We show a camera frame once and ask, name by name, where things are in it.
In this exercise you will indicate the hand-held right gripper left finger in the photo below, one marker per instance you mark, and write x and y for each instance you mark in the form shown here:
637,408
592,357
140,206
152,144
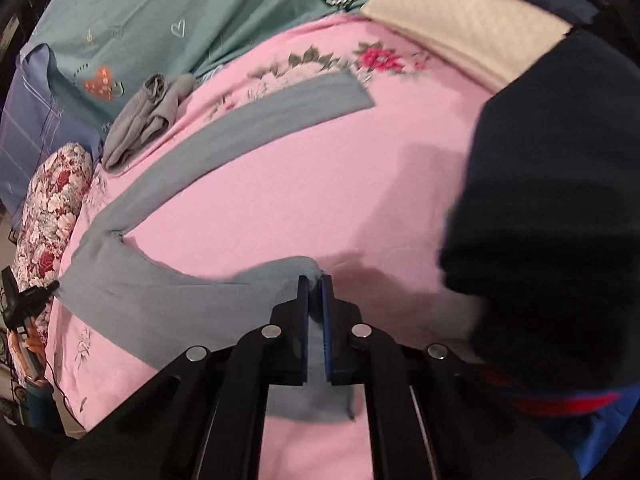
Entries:
303,320

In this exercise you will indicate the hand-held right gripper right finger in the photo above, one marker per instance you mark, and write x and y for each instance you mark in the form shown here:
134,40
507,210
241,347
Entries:
327,325

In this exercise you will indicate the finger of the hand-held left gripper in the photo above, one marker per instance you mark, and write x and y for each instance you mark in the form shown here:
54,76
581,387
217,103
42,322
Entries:
42,294

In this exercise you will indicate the grey-blue pants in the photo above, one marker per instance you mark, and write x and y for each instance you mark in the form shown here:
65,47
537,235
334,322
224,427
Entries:
150,305

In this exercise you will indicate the folded grey pants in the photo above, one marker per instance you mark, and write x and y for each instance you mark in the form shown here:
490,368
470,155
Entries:
140,125

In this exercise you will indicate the red floral pillow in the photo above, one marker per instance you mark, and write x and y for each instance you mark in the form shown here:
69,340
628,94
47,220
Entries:
50,200

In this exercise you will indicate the pink floral bed sheet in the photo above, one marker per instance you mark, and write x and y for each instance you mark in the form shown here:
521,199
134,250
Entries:
300,185

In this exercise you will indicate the blue checked pillow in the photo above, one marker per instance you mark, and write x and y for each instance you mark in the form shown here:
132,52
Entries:
30,125

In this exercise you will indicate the black cloth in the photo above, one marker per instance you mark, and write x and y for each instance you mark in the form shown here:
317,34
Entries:
550,210

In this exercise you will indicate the red and blue cloth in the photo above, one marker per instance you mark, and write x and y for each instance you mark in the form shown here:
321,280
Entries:
565,405

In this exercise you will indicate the teal heart-print bed sheet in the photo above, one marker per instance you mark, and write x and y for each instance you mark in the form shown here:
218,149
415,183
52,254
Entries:
150,10

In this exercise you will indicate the cream quilted pillow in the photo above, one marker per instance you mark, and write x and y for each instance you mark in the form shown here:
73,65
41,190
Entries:
450,20

